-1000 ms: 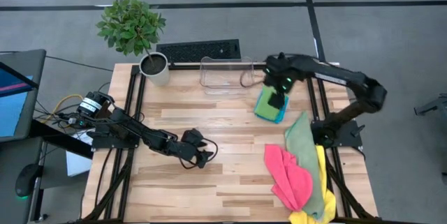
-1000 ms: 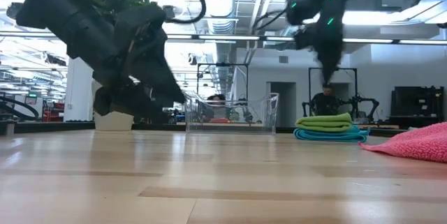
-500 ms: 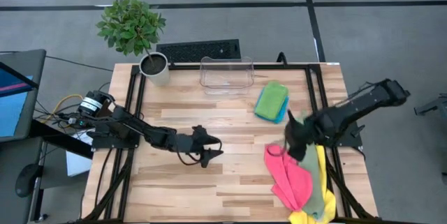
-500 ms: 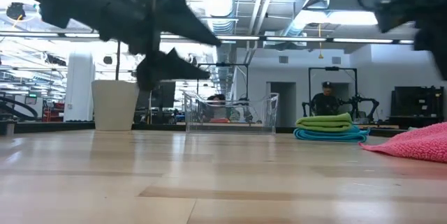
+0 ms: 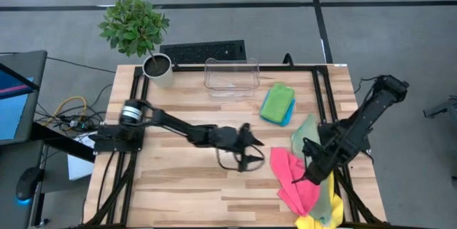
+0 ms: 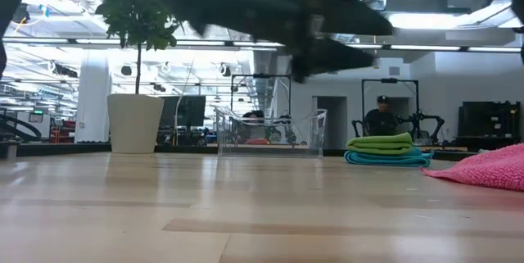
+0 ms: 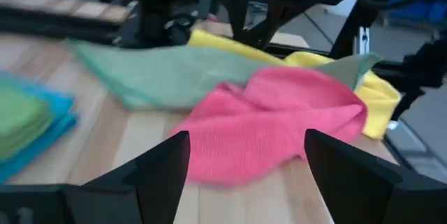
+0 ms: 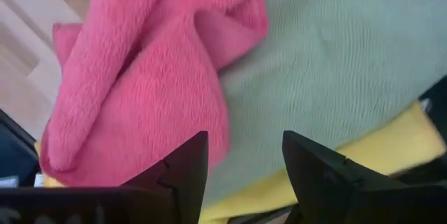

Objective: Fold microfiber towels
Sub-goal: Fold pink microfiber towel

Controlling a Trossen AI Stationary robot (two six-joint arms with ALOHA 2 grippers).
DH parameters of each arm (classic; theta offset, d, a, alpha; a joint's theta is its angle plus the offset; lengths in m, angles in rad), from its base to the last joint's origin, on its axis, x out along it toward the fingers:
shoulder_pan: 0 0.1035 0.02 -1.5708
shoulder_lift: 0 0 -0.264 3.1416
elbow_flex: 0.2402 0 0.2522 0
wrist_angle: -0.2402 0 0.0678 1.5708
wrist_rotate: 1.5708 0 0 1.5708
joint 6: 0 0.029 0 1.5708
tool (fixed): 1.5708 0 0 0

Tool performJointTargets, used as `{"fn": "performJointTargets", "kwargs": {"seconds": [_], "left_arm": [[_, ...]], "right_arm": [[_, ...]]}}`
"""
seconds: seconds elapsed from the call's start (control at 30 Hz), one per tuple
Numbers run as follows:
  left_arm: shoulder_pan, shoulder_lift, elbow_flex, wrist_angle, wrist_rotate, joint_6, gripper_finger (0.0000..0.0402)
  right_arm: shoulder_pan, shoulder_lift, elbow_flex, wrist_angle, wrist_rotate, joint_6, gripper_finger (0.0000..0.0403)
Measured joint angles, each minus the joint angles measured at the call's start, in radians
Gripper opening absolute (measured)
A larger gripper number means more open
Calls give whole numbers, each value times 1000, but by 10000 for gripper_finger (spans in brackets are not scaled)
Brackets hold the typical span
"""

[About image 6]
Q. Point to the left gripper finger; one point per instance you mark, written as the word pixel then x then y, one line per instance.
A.
pixel 352 19
pixel 323 56

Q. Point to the bright green microfiber towel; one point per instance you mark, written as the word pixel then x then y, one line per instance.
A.
pixel 380 144

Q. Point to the blue microfiber towel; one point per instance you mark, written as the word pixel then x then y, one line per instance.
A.
pixel 389 160

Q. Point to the pink microfiber towel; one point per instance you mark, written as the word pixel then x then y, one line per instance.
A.
pixel 491 169

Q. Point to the long ceiling light strip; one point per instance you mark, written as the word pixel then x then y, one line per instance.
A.
pixel 425 47

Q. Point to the person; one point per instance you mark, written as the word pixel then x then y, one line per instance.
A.
pixel 254 117
pixel 380 121

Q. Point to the clear plastic bin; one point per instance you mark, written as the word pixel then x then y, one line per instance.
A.
pixel 270 140

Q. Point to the black monitor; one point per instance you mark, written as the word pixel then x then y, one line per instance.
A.
pixel 188 111

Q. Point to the green plant in white pot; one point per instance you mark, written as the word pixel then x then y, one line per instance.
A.
pixel 135 123

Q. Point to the black equipment cabinet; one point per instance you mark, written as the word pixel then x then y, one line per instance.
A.
pixel 491 119

